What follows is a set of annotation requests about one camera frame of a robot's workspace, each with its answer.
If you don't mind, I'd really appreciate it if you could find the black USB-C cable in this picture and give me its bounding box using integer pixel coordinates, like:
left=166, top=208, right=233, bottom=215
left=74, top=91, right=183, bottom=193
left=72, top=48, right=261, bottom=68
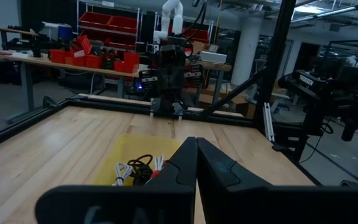
left=126, top=154, right=154, bottom=187

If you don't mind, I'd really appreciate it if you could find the silver aluminium bracket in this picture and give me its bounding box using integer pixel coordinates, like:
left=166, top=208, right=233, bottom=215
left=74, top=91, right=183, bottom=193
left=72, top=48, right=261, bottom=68
left=262, top=101, right=276, bottom=143

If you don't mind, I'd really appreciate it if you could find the black rack frame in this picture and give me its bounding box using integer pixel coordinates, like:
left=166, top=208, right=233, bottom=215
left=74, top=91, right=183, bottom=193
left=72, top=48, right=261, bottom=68
left=318, top=38, right=358, bottom=69

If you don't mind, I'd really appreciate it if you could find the wire shelf rack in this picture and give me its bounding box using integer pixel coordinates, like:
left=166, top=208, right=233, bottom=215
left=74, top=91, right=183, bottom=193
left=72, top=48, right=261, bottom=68
left=75, top=0, right=142, bottom=53

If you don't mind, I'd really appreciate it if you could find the white USB-C cable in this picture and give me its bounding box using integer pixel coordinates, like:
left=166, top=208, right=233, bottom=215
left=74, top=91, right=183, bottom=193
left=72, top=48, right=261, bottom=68
left=112, top=162, right=134, bottom=187
left=153, top=154, right=165, bottom=172

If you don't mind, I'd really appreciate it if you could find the white round column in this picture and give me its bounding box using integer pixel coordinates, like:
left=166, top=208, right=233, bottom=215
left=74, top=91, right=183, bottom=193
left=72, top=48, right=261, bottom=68
left=230, top=14, right=263, bottom=87

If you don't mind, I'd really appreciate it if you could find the yellow plastic bin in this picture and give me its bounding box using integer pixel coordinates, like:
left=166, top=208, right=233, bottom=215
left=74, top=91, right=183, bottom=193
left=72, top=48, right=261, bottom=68
left=93, top=133, right=181, bottom=187

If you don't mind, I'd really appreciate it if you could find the black frame post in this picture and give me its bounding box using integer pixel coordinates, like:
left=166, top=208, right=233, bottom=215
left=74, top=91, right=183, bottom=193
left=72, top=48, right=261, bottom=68
left=252, top=0, right=297, bottom=133

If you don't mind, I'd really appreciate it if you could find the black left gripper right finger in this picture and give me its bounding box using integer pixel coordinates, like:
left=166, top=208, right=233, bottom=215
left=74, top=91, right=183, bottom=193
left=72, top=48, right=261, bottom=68
left=196, top=137, right=358, bottom=224

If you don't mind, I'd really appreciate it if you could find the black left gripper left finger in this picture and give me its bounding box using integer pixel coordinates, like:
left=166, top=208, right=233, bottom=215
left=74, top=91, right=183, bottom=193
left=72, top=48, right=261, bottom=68
left=35, top=136, right=198, bottom=224

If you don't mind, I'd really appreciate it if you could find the cardboard box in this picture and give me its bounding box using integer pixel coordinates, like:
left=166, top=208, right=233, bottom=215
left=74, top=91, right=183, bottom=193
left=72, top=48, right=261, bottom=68
left=192, top=40, right=219, bottom=55

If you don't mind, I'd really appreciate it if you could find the red parts bin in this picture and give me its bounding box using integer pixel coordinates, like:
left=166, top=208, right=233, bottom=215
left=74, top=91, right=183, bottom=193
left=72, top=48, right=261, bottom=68
left=113, top=60, right=126, bottom=73
left=83, top=54, right=103, bottom=70
left=49, top=49, right=68, bottom=64
left=122, top=52, right=141, bottom=75
left=72, top=34, right=93, bottom=56

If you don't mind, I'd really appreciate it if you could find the black diagonal frame brace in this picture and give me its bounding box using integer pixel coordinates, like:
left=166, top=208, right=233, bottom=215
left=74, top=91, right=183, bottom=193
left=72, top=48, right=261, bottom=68
left=201, top=68, right=267, bottom=118

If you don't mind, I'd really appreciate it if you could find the long wooden workbench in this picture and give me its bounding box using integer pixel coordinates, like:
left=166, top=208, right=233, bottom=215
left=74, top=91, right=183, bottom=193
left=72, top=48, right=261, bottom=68
left=0, top=50, right=141, bottom=123

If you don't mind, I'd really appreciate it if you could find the black table frame rail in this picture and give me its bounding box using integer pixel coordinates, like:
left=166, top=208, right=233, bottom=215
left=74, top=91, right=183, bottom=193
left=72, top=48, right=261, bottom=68
left=0, top=94, right=262, bottom=154

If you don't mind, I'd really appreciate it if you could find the blue and white box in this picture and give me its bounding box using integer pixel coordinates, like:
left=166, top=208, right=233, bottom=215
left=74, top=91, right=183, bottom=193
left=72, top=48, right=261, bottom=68
left=38, top=21, right=74, bottom=42

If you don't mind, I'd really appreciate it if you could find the small wooden table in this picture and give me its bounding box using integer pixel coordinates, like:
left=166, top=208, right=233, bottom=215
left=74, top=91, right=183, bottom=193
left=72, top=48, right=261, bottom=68
left=183, top=60, right=233, bottom=105

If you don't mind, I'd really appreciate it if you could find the red shelf bin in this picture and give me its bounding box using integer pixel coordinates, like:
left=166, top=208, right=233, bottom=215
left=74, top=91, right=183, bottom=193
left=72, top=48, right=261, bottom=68
left=182, top=27, right=211, bottom=44
left=78, top=11, right=112, bottom=29
left=107, top=15, right=138, bottom=34

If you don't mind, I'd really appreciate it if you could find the black tabletop device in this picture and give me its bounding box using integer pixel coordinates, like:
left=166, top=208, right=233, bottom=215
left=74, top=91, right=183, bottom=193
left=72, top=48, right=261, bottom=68
left=0, top=24, right=48, bottom=59

